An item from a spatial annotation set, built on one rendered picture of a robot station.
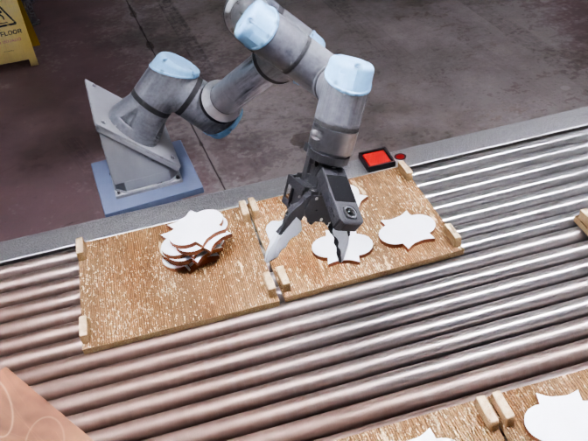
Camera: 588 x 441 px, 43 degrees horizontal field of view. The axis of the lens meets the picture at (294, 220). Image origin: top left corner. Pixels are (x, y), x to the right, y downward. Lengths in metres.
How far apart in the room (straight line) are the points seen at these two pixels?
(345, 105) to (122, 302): 0.71
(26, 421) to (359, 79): 0.78
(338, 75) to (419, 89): 3.02
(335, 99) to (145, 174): 0.96
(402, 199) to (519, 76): 2.60
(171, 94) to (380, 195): 0.59
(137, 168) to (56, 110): 2.51
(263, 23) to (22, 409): 0.76
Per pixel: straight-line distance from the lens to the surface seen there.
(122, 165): 2.00
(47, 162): 4.03
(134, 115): 1.97
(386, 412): 1.39
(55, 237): 1.91
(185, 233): 1.64
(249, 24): 1.22
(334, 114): 1.17
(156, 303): 1.61
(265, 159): 3.67
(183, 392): 1.45
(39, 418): 1.34
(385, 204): 1.78
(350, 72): 1.16
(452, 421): 1.35
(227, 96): 1.86
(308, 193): 1.21
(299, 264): 1.63
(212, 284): 1.62
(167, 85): 1.94
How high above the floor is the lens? 2.02
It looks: 38 degrees down
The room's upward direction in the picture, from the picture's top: 7 degrees counter-clockwise
